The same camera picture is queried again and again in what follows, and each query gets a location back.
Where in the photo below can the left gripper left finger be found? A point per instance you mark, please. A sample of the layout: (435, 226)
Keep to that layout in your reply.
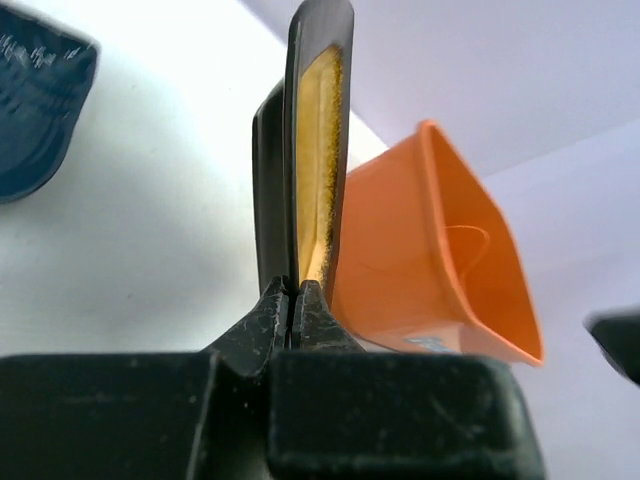
(160, 415)

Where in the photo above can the black and amber square plate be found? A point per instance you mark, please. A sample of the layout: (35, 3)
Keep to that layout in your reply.
(300, 150)

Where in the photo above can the dark blue shell plate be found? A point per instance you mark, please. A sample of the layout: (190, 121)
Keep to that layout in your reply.
(47, 72)

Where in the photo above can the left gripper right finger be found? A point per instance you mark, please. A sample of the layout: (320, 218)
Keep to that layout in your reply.
(338, 412)

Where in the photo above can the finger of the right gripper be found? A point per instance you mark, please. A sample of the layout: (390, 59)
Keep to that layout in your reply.
(617, 335)

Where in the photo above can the orange plastic bin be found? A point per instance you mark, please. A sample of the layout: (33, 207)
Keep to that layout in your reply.
(428, 264)

